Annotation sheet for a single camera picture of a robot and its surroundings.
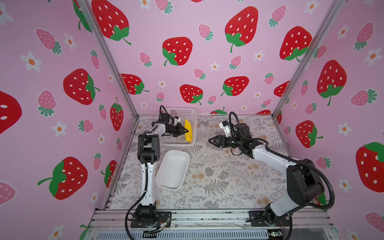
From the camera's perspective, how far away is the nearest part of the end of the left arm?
953 millimetres

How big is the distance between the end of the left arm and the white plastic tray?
0.12 meters

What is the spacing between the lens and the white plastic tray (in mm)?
854
